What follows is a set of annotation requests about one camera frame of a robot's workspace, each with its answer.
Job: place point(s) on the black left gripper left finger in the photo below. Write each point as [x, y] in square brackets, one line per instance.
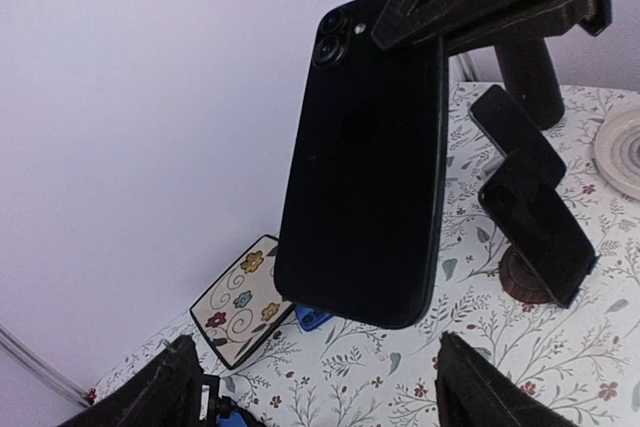
[166, 392]

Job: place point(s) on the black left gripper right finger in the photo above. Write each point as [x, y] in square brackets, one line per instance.
[471, 392]

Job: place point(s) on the round wooden base phone stand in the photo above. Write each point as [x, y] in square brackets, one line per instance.
[558, 283]

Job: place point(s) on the black gooseneck round-base phone stand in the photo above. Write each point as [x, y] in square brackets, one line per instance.
[212, 403]

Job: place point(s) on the blue phone near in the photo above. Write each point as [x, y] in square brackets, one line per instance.
[238, 418]

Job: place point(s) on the blue phone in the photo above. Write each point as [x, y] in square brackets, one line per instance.
[238, 418]
[310, 319]

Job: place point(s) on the blue phone far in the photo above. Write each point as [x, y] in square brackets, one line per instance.
[310, 319]

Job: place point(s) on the square floral ceramic plate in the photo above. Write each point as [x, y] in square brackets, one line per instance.
[239, 310]

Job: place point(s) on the dark brown cylinder cup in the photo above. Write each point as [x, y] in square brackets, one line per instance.
[529, 77]

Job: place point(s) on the round swirl ceramic plate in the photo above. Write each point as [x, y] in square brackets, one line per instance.
[616, 151]

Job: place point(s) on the left aluminium frame post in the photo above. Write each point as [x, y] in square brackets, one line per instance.
[43, 371]

